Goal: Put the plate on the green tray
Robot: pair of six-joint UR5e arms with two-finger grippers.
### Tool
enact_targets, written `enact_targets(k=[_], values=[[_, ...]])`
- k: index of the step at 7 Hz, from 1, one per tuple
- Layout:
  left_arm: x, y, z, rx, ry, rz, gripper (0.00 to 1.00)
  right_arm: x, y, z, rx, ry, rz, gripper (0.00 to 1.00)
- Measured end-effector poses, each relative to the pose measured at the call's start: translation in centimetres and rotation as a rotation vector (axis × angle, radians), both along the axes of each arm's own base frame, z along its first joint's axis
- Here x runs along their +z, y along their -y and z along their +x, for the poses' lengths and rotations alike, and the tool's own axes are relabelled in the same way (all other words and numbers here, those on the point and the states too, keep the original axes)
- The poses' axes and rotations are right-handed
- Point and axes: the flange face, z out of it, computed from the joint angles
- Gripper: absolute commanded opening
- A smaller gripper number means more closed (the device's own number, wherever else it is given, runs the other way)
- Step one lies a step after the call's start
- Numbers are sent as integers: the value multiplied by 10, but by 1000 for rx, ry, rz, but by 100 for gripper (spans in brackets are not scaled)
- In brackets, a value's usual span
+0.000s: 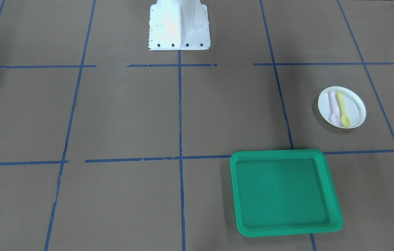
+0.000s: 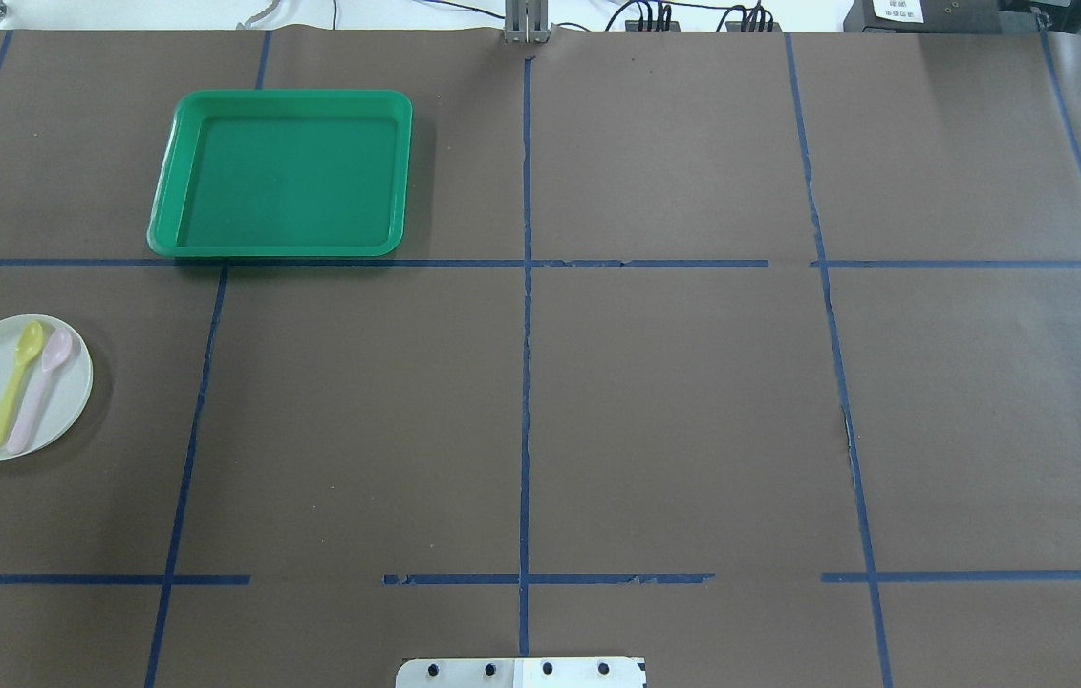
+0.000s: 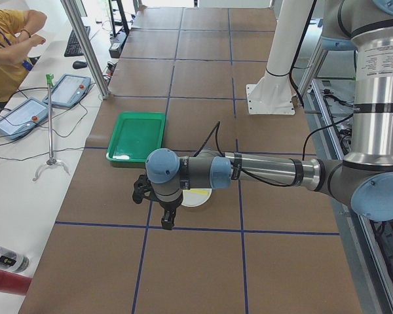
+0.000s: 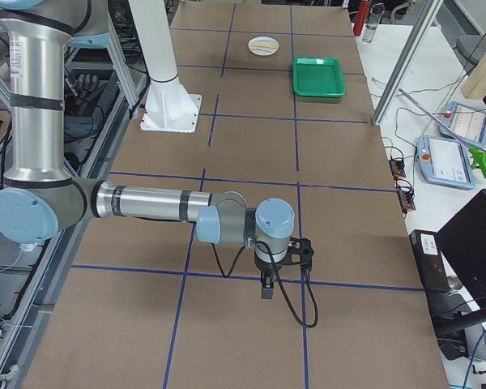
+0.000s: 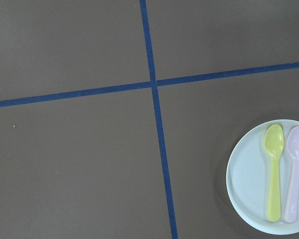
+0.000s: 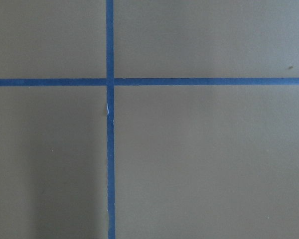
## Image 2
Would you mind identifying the black power strip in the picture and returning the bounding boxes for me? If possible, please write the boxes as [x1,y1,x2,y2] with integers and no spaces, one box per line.
[611,1,680,34]
[716,3,780,34]

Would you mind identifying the black power strip left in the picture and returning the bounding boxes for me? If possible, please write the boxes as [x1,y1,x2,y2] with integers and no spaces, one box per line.
[611,1,680,34]

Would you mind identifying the brown paper table cover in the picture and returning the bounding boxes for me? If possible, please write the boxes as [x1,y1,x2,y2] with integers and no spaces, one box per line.
[0,27,1081,687]

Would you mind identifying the black power strip right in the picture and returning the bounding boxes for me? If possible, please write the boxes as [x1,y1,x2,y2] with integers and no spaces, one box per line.
[716,3,780,34]

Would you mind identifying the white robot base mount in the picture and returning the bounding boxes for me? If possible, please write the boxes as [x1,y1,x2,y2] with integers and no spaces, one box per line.
[395,656,648,687]

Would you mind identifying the pink plastic spoon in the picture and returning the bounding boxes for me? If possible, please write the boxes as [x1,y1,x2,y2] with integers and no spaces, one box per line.
[4,328,76,457]

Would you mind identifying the green plastic tray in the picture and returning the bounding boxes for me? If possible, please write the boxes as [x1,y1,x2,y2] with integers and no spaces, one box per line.
[146,90,414,260]

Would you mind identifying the black box with label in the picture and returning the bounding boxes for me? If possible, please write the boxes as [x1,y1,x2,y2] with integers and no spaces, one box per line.
[842,1,1038,34]

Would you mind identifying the yellow plastic spoon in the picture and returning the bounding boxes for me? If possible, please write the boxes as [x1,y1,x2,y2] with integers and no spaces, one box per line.
[0,319,46,449]

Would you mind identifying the grey metal camera post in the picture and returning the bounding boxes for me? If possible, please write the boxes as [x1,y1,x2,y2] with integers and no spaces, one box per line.
[504,0,552,45]

